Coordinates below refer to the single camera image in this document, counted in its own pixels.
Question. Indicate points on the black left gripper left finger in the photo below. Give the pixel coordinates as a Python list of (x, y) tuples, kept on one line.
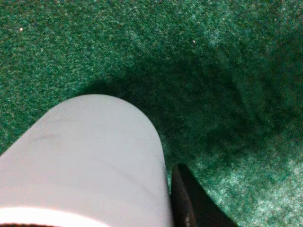
[(20, 225)]

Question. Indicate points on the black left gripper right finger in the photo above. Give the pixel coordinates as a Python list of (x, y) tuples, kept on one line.
[(191, 205)]

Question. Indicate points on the light blue plastic cup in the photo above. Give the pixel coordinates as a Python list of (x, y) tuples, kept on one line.
[(90, 161)]

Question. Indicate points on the green velvet tablecloth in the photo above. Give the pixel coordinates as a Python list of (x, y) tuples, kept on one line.
[(221, 80)]

